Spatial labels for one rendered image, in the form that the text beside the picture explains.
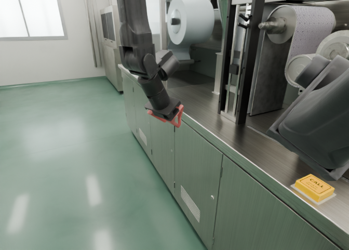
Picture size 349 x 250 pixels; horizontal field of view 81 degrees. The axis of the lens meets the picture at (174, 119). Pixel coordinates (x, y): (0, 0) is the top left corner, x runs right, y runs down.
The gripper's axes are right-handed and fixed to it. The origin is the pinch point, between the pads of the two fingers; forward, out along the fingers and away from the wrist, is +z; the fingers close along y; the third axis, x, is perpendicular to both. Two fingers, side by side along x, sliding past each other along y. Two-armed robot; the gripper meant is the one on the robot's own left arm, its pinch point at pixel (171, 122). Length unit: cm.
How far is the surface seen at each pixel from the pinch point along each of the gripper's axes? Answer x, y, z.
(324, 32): -71, -27, 10
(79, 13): -217, 487, 62
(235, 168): -7.8, -14.7, 33.3
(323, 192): -5.4, -43.7, 17.1
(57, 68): -99, 515, 137
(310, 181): -7.9, -40.1, 18.5
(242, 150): -11.8, -16.7, 23.6
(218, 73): -67, 27, 38
